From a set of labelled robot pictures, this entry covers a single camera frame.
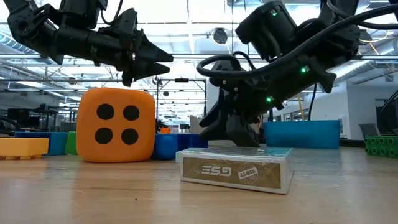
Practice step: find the teal plastic bin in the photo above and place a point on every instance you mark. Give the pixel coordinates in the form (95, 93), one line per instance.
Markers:
(301, 133)

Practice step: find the blue rounded toy brick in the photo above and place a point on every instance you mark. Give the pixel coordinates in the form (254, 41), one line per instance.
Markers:
(165, 147)

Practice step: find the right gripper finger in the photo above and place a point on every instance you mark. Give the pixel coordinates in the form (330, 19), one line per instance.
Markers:
(242, 133)
(217, 124)

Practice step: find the small orange object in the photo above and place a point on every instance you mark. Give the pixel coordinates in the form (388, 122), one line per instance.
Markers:
(165, 130)

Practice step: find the long ceiling light rail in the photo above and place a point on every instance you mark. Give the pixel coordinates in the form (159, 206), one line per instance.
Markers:
(183, 56)

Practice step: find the green studded toy brick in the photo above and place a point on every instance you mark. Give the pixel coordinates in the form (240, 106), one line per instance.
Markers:
(381, 146)

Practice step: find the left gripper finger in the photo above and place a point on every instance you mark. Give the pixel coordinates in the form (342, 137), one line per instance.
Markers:
(147, 70)
(154, 51)

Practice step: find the orange foam die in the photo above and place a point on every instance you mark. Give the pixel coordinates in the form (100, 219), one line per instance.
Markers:
(116, 124)

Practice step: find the dark background desks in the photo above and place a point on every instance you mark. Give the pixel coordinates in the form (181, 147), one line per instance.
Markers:
(21, 116)

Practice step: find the large blue toy brick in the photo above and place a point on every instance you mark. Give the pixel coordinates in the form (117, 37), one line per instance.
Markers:
(57, 143)

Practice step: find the yellow long toy brick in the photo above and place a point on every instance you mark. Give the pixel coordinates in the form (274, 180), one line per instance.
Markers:
(21, 147)

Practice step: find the grey office chair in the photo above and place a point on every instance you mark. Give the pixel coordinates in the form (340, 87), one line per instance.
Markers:
(368, 130)

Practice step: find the grey plastic bin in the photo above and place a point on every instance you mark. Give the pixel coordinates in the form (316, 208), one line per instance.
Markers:
(194, 126)

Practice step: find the white gold-sided card box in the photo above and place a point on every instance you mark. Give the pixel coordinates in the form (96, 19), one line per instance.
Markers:
(192, 171)

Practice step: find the white building column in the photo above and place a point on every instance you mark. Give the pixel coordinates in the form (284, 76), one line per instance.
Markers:
(211, 99)

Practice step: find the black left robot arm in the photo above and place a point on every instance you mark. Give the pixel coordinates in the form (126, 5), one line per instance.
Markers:
(31, 25)

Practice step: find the black aluminium table frame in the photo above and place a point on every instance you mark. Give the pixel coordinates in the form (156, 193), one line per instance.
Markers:
(351, 143)

